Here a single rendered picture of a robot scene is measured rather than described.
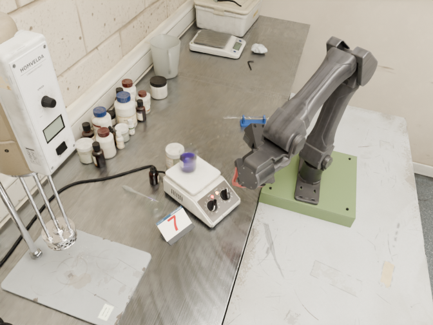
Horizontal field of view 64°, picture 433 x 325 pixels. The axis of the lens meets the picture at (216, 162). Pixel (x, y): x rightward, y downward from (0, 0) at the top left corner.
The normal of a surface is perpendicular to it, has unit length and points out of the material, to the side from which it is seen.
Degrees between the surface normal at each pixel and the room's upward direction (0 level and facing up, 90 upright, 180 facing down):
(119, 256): 0
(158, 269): 0
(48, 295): 0
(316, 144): 83
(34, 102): 90
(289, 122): 32
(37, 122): 90
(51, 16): 90
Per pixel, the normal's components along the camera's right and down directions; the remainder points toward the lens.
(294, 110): -0.32, -0.37
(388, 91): -0.30, 0.65
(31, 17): 0.95, 0.25
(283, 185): 0.07, -0.72
